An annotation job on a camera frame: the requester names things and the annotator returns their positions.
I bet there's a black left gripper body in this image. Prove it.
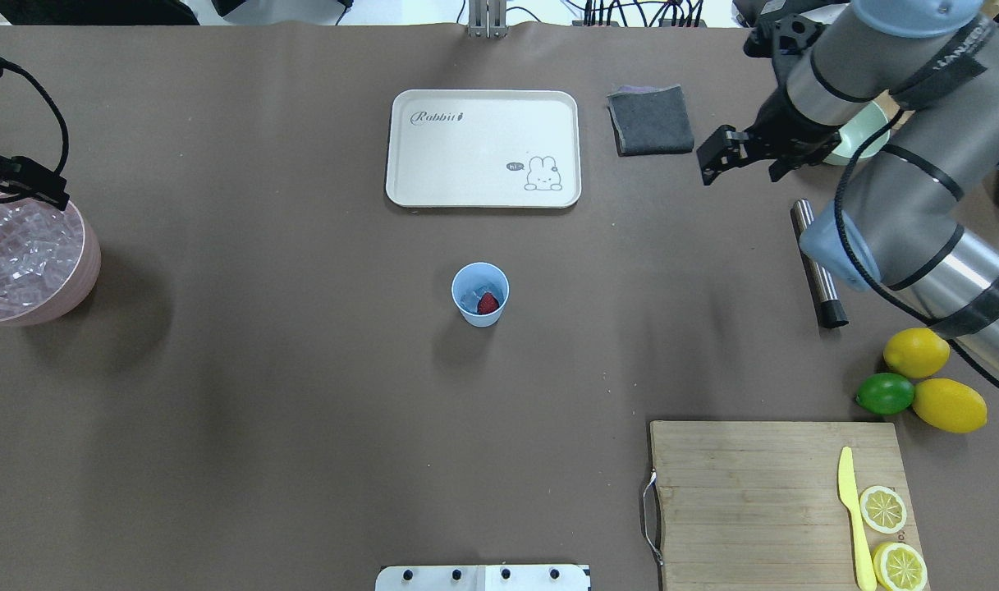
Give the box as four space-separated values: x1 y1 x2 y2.
0 127 69 212

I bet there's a steel muddler black tip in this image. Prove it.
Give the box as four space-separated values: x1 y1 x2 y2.
790 199 850 330

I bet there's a light blue plastic cup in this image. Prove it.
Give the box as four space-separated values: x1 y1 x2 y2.
451 262 510 327

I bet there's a pink bowl of ice cubes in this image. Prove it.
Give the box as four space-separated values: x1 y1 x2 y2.
0 199 102 326

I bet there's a lemon slice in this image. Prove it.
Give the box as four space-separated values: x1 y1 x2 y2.
872 542 929 590
859 485 909 534

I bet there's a red strawberry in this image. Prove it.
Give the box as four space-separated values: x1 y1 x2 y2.
476 291 502 315

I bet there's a lemon slice upper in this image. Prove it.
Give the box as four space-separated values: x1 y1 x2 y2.
859 485 909 534

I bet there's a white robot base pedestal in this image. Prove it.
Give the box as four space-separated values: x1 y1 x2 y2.
374 562 593 590

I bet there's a cream rabbit tray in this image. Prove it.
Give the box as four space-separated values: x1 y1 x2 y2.
384 89 582 209

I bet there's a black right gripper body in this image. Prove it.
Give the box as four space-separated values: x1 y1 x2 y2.
695 15 841 185

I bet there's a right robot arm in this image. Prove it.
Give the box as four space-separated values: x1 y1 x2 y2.
697 1 999 387

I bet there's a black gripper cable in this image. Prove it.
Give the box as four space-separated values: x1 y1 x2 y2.
0 45 71 177

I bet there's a bamboo cutting board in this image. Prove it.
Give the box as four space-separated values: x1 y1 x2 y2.
647 420 911 590

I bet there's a green lime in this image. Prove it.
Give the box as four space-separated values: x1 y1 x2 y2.
853 373 915 416

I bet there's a lemon slice lower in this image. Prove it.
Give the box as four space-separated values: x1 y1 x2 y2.
872 542 929 590

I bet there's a grey folded cloth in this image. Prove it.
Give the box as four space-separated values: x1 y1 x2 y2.
607 84 695 157

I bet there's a clear ice cube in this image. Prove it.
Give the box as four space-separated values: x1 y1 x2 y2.
458 289 483 314

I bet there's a yellow plastic knife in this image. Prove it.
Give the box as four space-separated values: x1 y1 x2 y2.
836 446 878 590

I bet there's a yellow lemon upper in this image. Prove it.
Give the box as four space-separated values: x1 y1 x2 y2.
882 327 951 379

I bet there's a yellow lemon lower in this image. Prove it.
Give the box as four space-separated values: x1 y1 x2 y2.
912 378 988 434

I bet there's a mint green bowl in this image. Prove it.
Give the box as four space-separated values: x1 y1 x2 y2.
822 101 889 166

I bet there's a yellow lemon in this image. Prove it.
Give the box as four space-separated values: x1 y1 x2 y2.
912 378 988 434
882 327 951 379

